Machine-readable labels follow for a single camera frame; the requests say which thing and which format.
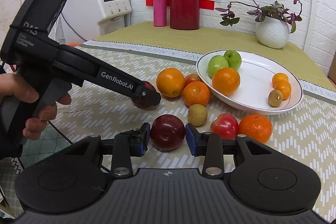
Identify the red pink apple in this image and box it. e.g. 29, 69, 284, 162
210, 113, 239, 139

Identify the dark red plum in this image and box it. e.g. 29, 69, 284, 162
131, 81, 156, 109
150, 114, 186, 151

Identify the textured tangerine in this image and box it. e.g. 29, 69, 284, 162
182, 81, 211, 107
239, 114, 273, 143

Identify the large orange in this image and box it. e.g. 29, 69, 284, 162
212, 67, 240, 96
156, 68, 185, 98

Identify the small red-orange fruit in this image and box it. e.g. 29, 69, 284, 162
185, 73, 201, 86

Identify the green mango-shaped fruit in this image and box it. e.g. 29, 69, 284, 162
207, 55, 229, 78

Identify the small smooth orange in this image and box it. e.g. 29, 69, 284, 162
274, 81, 291, 100

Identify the white oval plate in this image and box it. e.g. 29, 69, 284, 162
196, 50, 303, 115

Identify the green apple on plate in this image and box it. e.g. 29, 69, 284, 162
223, 50, 242, 71

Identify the patterned beige tablecloth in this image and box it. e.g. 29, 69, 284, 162
13, 22, 335, 221

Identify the small kumquat on plate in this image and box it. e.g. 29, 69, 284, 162
272, 73, 289, 87

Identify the white ribbed plant pot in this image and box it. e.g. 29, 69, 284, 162
256, 17, 289, 50

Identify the pink thermos bottle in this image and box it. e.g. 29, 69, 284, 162
153, 0, 166, 27

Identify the red thermos jug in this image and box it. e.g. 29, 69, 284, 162
170, 0, 200, 30

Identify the purple green trailing plant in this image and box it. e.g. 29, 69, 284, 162
215, 0, 303, 34

